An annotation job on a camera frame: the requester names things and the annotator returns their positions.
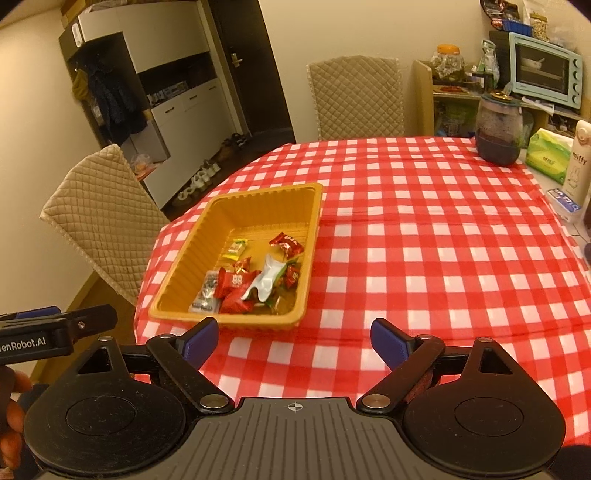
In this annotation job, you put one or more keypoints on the blue white small box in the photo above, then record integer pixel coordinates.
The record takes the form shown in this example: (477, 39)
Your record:
(565, 201)

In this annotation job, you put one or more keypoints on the clear packet of candies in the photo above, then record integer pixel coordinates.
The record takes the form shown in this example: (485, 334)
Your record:
(206, 293)

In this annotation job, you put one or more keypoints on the person's left hand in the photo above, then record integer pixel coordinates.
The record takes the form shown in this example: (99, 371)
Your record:
(11, 415)

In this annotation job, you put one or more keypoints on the white insulated bottle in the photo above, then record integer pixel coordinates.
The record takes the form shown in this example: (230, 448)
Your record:
(579, 161)

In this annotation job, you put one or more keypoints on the plastic jar with orange lid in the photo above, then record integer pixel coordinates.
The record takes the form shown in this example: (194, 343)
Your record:
(448, 64)

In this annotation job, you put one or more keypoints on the red white checkered tablecloth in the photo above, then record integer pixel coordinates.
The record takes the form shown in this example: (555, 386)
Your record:
(415, 230)

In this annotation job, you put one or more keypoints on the wooden shelf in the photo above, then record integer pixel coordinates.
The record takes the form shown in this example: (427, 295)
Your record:
(422, 101)

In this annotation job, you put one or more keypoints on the orange plastic basket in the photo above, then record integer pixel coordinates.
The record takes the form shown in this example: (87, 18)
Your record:
(258, 207)

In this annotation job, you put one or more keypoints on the white storage cabinet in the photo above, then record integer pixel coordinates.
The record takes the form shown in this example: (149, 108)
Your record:
(161, 37)

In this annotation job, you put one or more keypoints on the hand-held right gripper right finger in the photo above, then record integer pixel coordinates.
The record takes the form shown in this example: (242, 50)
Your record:
(388, 344)

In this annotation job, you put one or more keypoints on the beige quilted chair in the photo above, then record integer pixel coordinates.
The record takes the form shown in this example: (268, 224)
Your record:
(355, 97)
(101, 212)

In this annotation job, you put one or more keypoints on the red twisted candy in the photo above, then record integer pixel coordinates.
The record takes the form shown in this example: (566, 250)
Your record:
(241, 266)

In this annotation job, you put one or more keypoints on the light blue toaster oven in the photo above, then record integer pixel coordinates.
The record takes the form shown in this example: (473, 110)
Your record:
(540, 69)

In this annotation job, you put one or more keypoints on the large red snack packet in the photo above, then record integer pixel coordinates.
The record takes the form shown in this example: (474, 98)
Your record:
(235, 290)

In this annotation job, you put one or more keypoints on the dark glass jar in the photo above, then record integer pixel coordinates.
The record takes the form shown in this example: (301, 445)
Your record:
(498, 134)

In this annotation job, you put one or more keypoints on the clear bag of nuts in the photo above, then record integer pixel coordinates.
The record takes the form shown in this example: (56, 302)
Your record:
(538, 25)

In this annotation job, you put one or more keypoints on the row of shoes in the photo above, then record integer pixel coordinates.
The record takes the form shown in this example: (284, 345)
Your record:
(198, 180)

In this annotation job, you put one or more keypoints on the dark red printed candy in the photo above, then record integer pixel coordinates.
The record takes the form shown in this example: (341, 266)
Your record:
(287, 244)

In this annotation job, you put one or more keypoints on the dark wooden door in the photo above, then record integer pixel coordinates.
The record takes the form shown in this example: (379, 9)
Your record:
(249, 69)

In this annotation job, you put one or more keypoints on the green foil bag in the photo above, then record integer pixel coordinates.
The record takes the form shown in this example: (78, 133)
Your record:
(489, 62)

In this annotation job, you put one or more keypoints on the green tissue pack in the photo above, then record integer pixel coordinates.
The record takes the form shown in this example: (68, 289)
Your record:
(547, 154)

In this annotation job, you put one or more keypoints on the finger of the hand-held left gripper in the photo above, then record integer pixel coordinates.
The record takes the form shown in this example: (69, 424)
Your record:
(92, 318)

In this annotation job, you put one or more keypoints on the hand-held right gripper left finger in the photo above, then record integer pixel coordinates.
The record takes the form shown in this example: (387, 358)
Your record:
(203, 341)

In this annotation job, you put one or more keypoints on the green candy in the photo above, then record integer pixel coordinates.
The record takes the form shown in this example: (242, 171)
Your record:
(235, 248)

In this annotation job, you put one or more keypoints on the red orange snack packet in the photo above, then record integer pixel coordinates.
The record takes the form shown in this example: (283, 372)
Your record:
(291, 276)

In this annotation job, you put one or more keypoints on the dark snack bag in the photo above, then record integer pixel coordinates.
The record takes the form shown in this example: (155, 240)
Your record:
(501, 14)

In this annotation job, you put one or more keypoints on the long white green snack packet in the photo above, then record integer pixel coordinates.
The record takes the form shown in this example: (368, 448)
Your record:
(265, 281)

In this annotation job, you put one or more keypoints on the dark hanging coat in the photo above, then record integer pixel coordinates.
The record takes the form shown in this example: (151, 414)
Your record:
(111, 101)

